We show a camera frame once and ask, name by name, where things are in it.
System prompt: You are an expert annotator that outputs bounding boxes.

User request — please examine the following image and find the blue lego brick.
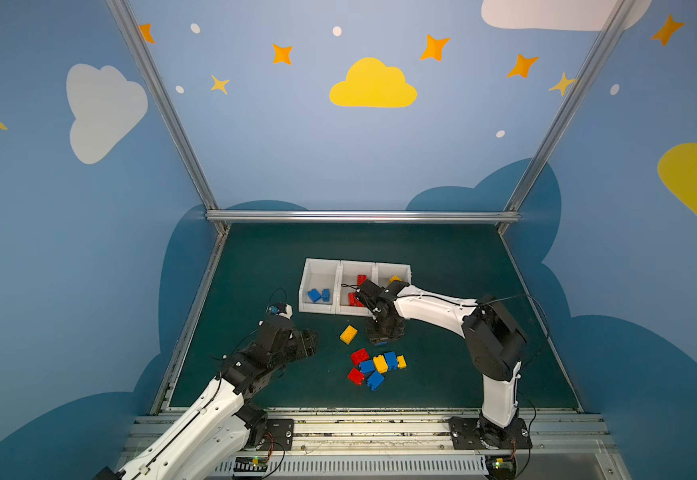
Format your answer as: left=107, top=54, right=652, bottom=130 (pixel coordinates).
left=366, top=371, right=385, bottom=391
left=306, top=288, right=332, bottom=303
left=383, top=352, right=398, bottom=370
left=357, top=360, right=375, bottom=376

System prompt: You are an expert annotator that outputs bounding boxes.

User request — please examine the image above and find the left white bin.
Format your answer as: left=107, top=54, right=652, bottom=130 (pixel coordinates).
left=298, top=258, right=340, bottom=315

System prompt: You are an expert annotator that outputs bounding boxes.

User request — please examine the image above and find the right white bin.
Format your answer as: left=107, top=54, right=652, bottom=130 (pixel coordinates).
left=371, top=262, right=412, bottom=287

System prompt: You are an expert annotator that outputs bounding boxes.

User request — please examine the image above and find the middle white bin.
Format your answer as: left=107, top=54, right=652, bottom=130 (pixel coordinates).
left=336, top=260, right=375, bottom=317

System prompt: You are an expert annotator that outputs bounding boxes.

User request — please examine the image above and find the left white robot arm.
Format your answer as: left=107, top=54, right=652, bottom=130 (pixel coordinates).
left=94, top=303, right=318, bottom=479

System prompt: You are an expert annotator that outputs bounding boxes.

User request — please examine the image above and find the aluminium frame right post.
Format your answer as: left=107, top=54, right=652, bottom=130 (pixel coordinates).
left=497, top=0, right=637, bottom=236

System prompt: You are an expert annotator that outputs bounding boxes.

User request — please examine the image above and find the red lego brick bottom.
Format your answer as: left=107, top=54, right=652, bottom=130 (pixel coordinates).
left=348, top=368, right=365, bottom=386

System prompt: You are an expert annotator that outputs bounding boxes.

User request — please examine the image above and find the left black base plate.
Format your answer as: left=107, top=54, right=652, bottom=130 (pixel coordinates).
left=246, top=419, right=294, bottom=451

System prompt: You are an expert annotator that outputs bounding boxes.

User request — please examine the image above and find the long red lego brick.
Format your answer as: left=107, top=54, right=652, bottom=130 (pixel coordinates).
left=348, top=292, right=363, bottom=307

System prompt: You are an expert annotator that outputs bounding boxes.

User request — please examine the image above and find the red square lego brick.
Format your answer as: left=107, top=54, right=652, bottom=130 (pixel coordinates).
left=350, top=348, right=370, bottom=367

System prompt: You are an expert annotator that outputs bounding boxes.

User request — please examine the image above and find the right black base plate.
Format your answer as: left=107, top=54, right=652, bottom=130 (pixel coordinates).
left=447, top=415, right=532, bottom=450

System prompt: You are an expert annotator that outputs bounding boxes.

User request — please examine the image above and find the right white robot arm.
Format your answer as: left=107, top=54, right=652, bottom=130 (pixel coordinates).
left=355, top=280, right=532, bottom=450

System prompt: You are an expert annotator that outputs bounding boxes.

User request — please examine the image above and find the aluminium frame back bar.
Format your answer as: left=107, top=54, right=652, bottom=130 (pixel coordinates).
left=206, top=210, right=520, bottom=224

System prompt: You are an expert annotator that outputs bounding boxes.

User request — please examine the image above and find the aluminium frame post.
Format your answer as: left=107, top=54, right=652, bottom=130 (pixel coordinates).
left=106, top=0, right=218, bottom=213
left=497, top=0, right=637, bottom=236

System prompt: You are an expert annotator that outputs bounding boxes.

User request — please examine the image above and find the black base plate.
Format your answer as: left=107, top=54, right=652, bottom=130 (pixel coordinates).
left=447, top=415, right=532, bottom=450
left=246, top=419, right=294, bottom=451

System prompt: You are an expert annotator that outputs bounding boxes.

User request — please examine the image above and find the aluminium front rail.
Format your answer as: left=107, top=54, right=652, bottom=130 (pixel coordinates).
left=121, top=409, right=616, bottom=456

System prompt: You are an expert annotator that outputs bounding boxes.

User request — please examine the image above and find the left control circuit board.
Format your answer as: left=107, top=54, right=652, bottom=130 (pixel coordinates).
left=232, top=456, right=270, bottom=475

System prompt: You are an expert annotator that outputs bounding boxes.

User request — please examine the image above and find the aluminium frame left post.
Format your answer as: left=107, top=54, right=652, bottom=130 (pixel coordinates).
left=106, top=0, right=218, bottom=213

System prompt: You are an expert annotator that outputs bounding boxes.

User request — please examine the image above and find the right control circuit board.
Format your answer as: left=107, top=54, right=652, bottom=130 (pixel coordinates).
left=485, top=457, right=516, bottom=480

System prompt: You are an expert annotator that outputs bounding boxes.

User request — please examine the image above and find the blue lego brick bottom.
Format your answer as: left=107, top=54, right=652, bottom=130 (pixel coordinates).
left=366, top=371, right=385, bottom=391

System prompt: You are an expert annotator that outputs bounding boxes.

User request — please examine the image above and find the white bin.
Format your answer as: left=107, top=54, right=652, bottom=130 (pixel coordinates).
left=371, top=262, right=412, bottom=287
left=298, top=258, right=340, bottom=315
left=336, top=260, right=375, bottom=317

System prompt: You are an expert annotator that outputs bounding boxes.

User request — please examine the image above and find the control circuit board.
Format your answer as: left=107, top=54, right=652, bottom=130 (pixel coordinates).
left=232, top=456, right=270, bottom=475
left=485, top=457, right=516, bottom=480

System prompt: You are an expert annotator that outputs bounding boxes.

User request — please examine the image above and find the white slotted cable duct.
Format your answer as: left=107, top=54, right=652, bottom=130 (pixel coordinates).
left=208, top=454, right=487, bottom=479

